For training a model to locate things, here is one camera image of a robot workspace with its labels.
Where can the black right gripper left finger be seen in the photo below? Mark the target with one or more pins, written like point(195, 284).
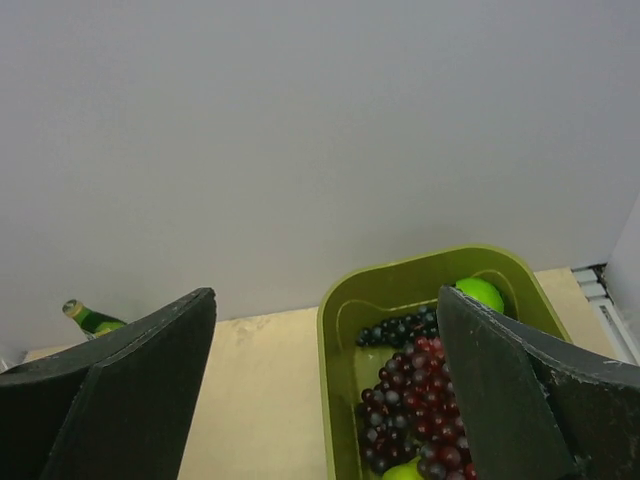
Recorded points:
point(117, 407)

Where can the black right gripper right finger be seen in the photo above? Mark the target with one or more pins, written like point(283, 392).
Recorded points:
point(535, 406)

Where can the green glass bottle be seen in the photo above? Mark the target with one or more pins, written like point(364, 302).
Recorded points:
point(93, 324)

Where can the dark red grape bunch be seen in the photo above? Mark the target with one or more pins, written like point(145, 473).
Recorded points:
point(413, 412)

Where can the green round melon toy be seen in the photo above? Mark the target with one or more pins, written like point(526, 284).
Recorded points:
point(482, 291)

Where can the green apple toy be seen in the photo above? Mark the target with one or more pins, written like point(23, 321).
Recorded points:
point(404, 471)

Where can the dark blue grape bunch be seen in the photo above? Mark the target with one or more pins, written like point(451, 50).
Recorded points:
point(400, 330)

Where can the green plastic fruit bin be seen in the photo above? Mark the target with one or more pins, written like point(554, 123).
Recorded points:
point(395, 290)

